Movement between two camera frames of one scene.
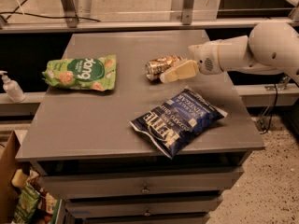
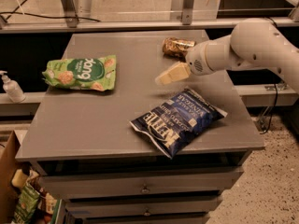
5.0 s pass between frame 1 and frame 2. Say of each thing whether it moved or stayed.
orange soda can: moved
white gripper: stayed
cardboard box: stayed
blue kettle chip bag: stayed
